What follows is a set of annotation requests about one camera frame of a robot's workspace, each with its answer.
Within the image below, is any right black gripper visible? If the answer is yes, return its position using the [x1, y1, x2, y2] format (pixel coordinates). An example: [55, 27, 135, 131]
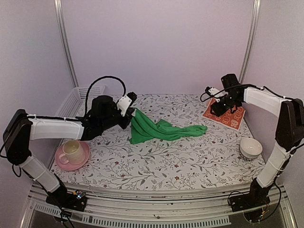
[210, 93, 240, 117]

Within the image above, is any green microfiber towel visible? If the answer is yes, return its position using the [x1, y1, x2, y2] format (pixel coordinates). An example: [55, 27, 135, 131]
[129, 109, 208, 144]

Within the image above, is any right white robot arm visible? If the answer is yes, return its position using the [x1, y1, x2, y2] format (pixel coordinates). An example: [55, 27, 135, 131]
[205, 74, 304, 207]

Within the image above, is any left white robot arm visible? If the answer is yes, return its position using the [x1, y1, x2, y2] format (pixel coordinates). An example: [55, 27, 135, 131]
[1, 92, 137, 206]

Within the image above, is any orange rabbit pattern towel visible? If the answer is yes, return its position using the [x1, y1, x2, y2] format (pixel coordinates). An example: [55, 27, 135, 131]
[203, 98, 246, 131]

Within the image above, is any white plastic mesh basket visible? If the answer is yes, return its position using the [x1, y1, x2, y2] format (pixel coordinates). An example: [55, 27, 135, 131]
[55, 85, 106, 118]

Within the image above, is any cream ribbed mug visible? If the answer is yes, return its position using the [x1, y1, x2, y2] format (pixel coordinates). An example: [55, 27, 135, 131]
[59, 140, 86, 165]

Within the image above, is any white ceramic bowl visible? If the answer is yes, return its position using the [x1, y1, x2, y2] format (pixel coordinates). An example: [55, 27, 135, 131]
[239, 138, 263, 159]

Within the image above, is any pink saucer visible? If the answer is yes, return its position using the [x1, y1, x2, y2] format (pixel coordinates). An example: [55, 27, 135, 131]
[55, 140, 90, 171]

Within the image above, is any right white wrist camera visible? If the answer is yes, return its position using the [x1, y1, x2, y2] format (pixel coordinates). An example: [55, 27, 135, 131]
[205, 86, 224, 103]

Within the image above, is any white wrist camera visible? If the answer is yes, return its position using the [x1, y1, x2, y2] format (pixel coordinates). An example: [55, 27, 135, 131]
[116, 92, 137, 117]
[205, 86, 224, 103]

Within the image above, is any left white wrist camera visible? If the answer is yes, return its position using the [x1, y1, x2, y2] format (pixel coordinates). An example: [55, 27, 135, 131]
[116, 92, 137, 117]

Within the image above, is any right black camera cable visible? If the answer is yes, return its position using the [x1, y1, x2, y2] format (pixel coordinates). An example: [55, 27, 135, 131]
[200, 83, 252, 102]

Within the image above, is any black camera cable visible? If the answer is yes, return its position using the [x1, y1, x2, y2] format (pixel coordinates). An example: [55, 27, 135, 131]
[200, 83, 252, 102]
[83, 76, 126, 117]

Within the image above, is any left black camera cable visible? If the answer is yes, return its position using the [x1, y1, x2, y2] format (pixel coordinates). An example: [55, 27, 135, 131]
[83, 76, 126, 117]

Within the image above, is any right aluminium frame post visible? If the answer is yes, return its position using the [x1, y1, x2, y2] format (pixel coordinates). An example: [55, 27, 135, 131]
[239, 0, 261, 83]

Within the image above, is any aluminium frame post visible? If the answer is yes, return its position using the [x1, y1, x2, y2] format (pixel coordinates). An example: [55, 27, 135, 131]
[54, 0, 79, 87]
[239, 0, 261, 83]

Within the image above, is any aluminium front rail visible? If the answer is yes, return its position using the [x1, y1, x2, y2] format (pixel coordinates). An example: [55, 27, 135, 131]
[21, 184, 300, 228]

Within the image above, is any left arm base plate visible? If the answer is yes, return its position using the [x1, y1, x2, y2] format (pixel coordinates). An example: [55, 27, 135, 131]
[46, 189, 87, 212]

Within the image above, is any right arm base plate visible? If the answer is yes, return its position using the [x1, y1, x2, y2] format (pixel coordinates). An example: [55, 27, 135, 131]
[228, 193, 270, 212]

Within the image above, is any left aluminium frame post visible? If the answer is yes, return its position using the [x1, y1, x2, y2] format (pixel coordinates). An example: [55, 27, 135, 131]
[54, 0, 79, 87]

